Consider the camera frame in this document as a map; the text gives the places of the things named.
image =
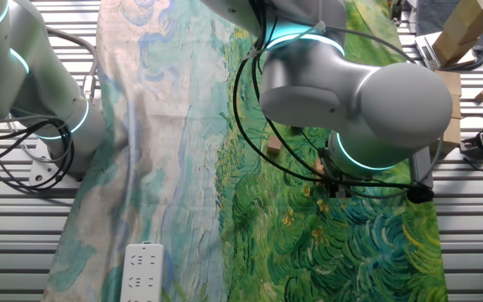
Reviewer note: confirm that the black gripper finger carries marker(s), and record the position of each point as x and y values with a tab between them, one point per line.
340	194

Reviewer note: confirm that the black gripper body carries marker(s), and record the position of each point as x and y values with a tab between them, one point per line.
340	185

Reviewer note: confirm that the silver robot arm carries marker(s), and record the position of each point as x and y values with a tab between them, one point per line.
392	105

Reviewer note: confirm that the painted landscape cloth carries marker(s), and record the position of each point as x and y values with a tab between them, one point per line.
308	243

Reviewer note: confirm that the large wooden cube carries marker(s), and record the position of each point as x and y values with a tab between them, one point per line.
456	107
449	48
451	81
465	27
451	134
482	6

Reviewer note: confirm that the silver digital scale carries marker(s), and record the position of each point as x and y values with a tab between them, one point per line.
426	50

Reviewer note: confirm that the long wooden block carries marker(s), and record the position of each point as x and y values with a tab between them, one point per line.
430	14

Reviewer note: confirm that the white power strip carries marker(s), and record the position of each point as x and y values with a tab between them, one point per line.
141	272

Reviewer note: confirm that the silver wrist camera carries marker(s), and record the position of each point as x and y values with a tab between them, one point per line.
421	168

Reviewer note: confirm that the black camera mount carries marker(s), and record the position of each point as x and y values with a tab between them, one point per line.
397	10

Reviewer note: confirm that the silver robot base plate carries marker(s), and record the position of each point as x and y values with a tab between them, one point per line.
42	174

